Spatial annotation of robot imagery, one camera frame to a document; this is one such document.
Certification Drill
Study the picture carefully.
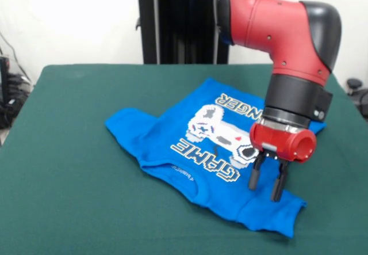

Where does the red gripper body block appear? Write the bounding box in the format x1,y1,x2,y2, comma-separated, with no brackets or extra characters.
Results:
248,121,317,163

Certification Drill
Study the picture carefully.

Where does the grey office chair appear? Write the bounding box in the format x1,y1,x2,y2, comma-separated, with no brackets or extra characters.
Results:
346,78,368,119

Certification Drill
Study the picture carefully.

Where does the dark green table cloth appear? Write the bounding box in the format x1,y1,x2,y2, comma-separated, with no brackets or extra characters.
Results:
0,63,368,255

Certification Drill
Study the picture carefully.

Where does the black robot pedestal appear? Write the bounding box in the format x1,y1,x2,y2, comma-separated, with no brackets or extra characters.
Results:
126,0,231,65

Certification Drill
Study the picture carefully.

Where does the black box with red mark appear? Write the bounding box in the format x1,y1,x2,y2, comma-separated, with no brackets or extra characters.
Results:
0,55,12,106

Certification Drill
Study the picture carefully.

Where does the black cable clutter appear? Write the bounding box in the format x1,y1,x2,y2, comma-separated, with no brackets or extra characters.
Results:
0,73,33,130

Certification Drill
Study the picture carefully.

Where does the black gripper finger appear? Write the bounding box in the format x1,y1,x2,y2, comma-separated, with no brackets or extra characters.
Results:
248,151,267,192
270,159,290,203

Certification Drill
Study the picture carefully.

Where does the blue shirt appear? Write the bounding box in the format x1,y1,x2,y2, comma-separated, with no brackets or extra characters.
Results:
103,78,327,238

